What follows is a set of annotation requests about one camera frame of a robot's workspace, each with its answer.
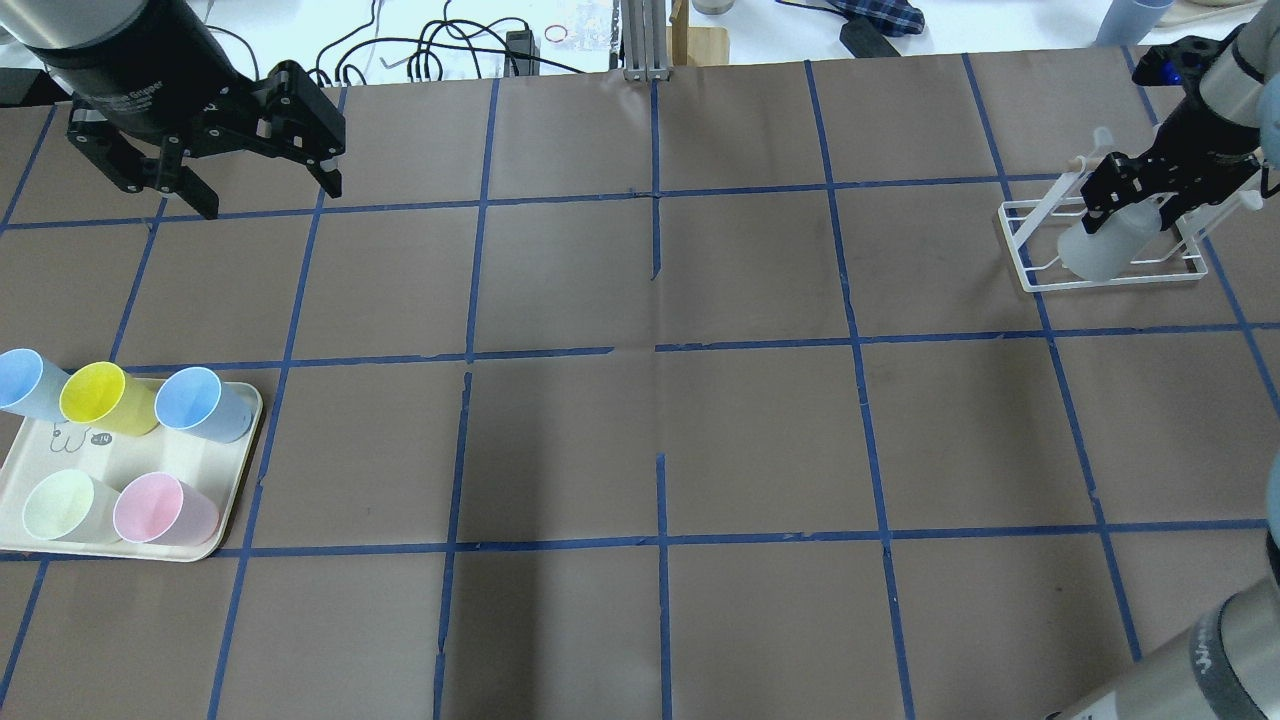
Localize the black power adapter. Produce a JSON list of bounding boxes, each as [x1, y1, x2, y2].
[[504, 29, 539, 77]]

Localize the wooden mug tree stand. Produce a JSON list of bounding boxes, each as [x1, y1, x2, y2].
[[667, 1, 730, 67]]

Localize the pale green plastic cup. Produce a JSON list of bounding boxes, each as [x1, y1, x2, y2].
[[20, 469, 122, 543]]

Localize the white frosted plastic cup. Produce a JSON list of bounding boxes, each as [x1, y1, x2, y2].
[[1057, 199, 1161, 282]]

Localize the pink plastic cup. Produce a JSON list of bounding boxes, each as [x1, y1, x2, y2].
[[111, 471, 221, 547]]

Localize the black phone on table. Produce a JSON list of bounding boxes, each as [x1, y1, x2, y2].
[[838, 15, 901, 59]]

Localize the blue cup at tray edge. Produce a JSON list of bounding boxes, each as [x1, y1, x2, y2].
[[1, 348, 70, 423]]

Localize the aluminium frame post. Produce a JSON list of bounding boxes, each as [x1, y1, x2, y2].
[[617, 0, 671, 82]]

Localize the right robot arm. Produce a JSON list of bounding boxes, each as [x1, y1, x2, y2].
[[1057, 1, 1279, 719]]

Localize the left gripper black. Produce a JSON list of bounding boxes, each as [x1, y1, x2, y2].
[[29, 1, 346, 220]]

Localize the beige plastic tray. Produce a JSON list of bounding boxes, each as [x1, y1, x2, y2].
[[1, 382, 265, 562]]

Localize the blue cup on side table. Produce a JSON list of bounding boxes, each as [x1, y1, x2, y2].
[[1091, 0, 1172, 47]]

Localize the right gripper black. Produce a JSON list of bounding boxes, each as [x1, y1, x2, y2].
[[1080, 105, 1262, 234]]

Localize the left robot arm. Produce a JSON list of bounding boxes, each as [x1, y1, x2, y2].
[[1, 1, 346, 219]]

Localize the blue cup on tray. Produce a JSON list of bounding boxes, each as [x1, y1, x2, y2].
[[154, 366, 253, 445]]

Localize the yellow plastic cup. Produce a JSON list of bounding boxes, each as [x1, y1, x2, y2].
[[58, 361, 160, 437]]

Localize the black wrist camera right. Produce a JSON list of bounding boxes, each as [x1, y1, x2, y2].
[[1132, 35, 1234, 94]]

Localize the folded blue plaid umbrella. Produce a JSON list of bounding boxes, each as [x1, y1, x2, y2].
[[828, 0, 925, 38]]

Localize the white wire cup rack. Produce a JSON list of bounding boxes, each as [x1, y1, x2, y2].
[[997, 126, 1268, 293]]

